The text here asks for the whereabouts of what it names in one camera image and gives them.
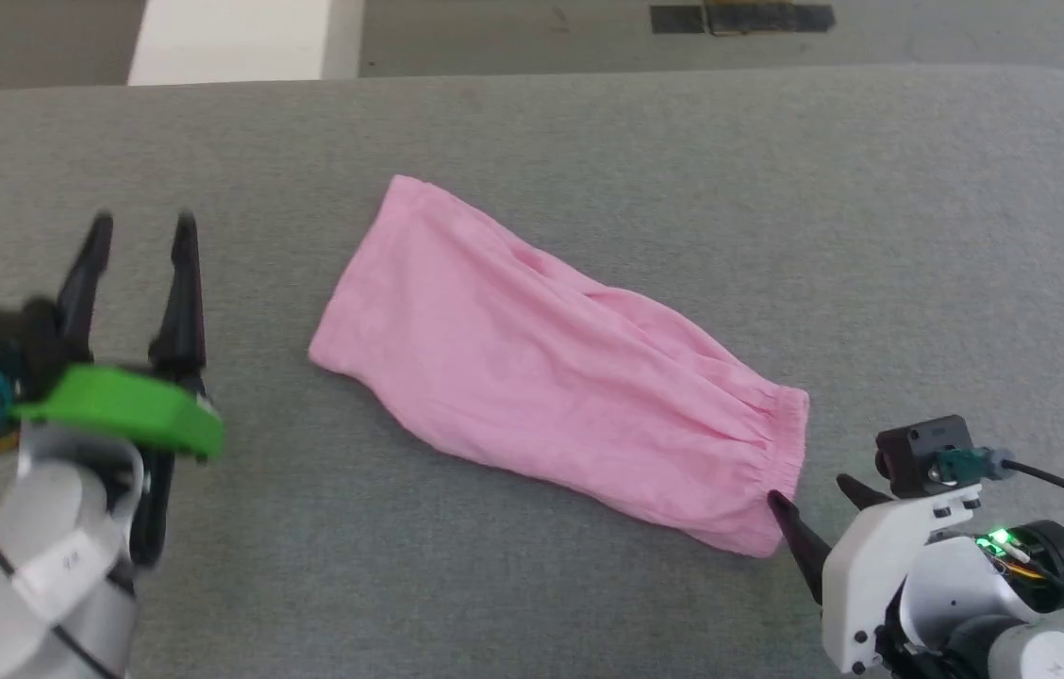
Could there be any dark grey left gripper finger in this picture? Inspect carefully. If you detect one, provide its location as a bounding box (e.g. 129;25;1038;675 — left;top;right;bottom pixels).
55;213;114;365
149;214;208;393

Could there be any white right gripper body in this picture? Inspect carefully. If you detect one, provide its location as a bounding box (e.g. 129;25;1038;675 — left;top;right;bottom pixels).
819;485;982;674

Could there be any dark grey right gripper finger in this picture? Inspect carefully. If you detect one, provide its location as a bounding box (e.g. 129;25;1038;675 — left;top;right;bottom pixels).
836;474;892;513
766;490;835;605

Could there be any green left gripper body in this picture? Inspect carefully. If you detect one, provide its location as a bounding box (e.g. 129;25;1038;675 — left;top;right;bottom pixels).
13;366;227;463

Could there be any pink cloth garment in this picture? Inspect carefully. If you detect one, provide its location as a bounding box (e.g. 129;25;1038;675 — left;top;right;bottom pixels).
308;174;811;559

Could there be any white box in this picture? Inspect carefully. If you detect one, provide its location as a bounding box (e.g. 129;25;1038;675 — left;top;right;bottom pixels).
128;0;365;86

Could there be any grey fabric sofa seat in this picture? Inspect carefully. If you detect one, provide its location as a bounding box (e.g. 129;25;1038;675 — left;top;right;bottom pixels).
0;64;1064;679

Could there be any large black floor mat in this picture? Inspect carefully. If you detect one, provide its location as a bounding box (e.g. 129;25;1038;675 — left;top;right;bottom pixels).
705;2;836;36

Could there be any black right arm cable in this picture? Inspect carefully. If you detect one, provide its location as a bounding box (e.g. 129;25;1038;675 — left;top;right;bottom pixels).
933;448;1064;522

